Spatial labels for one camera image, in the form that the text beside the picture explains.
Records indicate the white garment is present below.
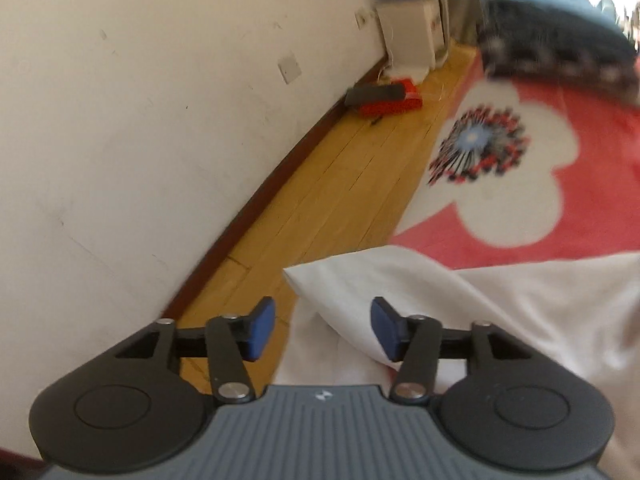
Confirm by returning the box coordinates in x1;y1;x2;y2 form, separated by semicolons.
274;246;639;479

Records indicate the folded dark clothes stack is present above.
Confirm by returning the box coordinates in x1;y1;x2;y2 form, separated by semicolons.
477;0;639;104

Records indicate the red floral blanket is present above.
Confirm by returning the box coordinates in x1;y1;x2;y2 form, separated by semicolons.
390;65;639;269

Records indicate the red and black floor item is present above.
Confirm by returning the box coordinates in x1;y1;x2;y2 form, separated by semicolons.
344;78;423;118

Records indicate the wall socket plate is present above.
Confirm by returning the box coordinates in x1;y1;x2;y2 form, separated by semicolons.
278;55;302;84

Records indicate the white box by wall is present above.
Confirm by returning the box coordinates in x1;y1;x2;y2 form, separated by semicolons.
375;0;447;70

